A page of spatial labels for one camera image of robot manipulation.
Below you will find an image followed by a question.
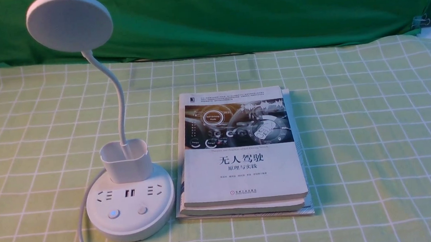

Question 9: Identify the white desk lamp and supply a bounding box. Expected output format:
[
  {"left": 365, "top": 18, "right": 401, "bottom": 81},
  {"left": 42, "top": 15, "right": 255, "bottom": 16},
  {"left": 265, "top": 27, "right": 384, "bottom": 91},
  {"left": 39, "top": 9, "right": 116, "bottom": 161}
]
[{"left": 26, "top": 0, "right": 175, "bottom": 242}]

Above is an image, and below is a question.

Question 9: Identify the white self-driving book on top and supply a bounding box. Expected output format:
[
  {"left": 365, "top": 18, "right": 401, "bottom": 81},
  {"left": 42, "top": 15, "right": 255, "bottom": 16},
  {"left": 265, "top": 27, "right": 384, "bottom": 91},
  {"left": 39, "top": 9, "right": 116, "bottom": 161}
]
[{"left": 172, "top": 82, "right": 309, "bottom": 211}]

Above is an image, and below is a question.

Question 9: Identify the green backdrop cloth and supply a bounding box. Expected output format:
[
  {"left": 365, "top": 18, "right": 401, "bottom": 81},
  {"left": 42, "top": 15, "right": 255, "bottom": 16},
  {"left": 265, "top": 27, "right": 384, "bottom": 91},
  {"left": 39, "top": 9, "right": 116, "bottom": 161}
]
[{"left": 0, "top": 0, "right": 431, "bottom": 82}]

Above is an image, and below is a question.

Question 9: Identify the green checkered tablecloth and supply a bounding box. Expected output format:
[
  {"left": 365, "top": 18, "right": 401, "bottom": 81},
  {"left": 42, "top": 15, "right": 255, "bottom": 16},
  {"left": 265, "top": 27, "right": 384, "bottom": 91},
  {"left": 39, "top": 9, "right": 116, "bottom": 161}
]
[{"left": 0, "top": 36, "right": 431, "bottom": 242}]

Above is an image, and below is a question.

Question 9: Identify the silver binder clip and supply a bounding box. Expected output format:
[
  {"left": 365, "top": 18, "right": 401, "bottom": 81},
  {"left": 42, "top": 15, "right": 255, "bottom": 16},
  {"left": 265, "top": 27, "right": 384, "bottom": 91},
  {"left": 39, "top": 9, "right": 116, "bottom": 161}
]
[{"left": 411, "top": 14, "right": 431, "bottom": 30}]

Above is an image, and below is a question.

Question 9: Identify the white lamp power cable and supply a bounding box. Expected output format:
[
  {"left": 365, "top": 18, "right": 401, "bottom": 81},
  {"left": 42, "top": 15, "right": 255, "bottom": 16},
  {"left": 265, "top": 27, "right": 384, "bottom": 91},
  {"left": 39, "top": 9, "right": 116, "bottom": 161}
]
[{"left": 71, "top": 169, "right": 115, "bottom": 242}]

